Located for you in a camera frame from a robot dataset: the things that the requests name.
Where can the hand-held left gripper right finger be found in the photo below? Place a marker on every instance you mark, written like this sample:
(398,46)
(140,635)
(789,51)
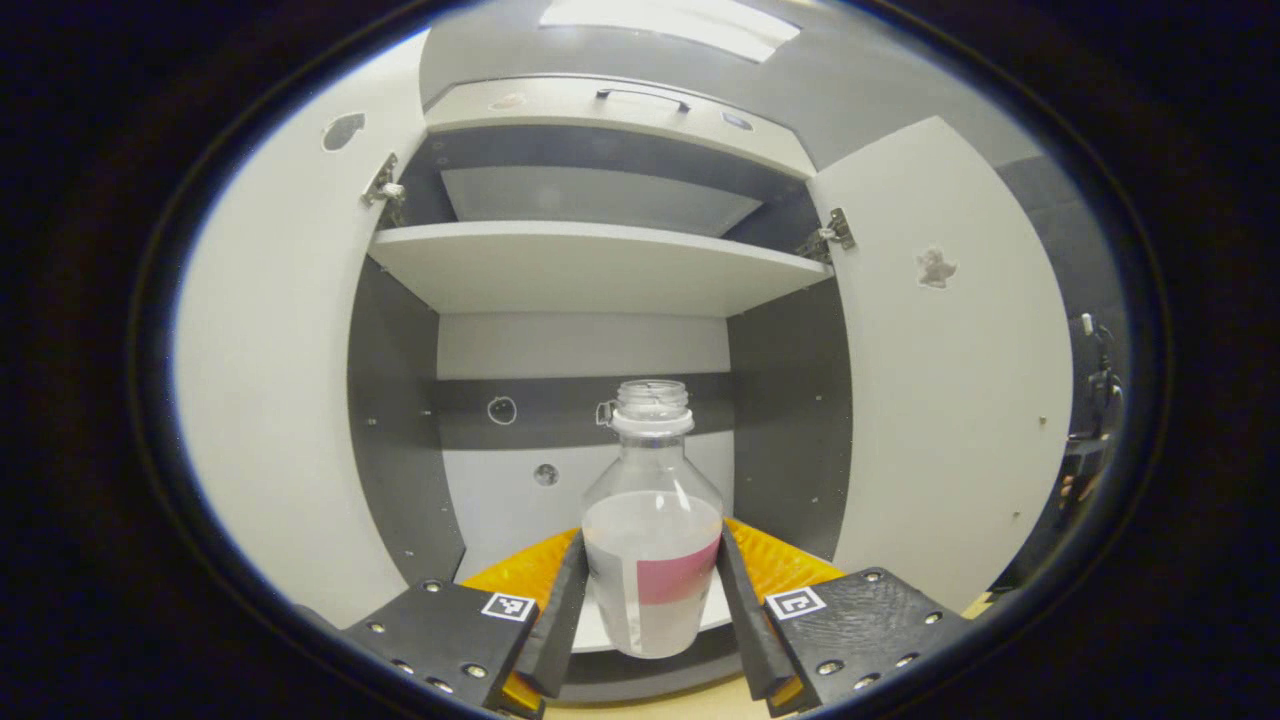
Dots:
(745,630)

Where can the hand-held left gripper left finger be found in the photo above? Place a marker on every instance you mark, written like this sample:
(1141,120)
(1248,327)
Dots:
(555,630)

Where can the clear plastic bottle pink label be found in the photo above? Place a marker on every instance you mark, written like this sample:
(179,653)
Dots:
(650,560)

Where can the grey cabinet door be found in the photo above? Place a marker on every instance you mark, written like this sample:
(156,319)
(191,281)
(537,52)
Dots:
(280,380)
(950,420)

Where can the grey and black cabinet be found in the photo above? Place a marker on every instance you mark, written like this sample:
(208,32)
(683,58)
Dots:
(790,400)

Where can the metal door hinge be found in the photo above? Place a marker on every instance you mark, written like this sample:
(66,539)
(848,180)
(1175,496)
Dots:
(830,235)
(385,185)

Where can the grey cabinet shelf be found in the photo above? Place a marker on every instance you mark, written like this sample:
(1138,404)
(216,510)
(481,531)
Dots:
(600,265)

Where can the grey cabinet drawer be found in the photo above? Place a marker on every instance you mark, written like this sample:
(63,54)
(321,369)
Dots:
(600,118)

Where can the large ceiling light panel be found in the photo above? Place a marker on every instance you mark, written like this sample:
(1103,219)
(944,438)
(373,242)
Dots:
(680,25)

